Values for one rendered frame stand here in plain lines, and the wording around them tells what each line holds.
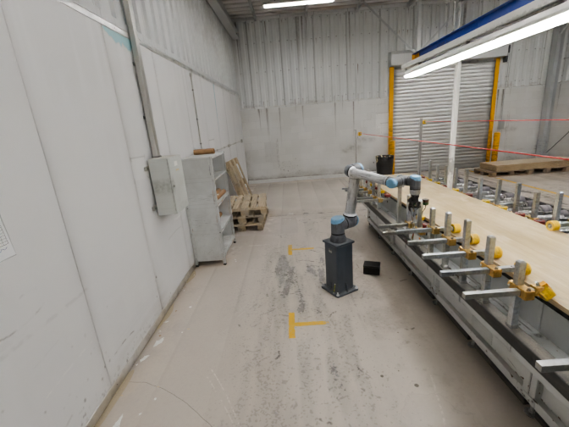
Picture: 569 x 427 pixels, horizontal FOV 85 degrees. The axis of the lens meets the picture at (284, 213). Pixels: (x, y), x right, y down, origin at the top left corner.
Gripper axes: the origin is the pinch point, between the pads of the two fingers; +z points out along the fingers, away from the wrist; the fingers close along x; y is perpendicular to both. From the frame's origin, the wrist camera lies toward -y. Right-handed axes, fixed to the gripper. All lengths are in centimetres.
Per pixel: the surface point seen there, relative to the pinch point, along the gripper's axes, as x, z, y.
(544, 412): 28, 84, 129
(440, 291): 31, 82, -2
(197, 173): -230, -34, -141
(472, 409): -2, 100, 111
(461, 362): 14, 100, 70
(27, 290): -258, -13, 118
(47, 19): -257, -164, 44
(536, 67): 679, -194, -765
